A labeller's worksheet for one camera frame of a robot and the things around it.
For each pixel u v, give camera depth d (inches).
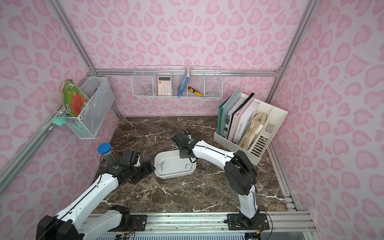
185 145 25.1
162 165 36.6
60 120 24.6
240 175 18.7
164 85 37.4
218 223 29.4
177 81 39.3
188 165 36.4
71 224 15.7
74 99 29.0
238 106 35.4
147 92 37.5
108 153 31.1
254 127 33.8
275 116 35.5
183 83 34.7
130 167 25.0
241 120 33.6
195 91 38.5
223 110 32.4
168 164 36.7
